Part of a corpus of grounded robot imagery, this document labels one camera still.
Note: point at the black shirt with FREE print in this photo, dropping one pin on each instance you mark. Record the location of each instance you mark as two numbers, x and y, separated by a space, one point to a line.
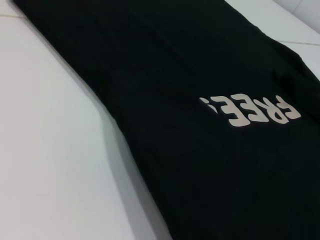
175 100

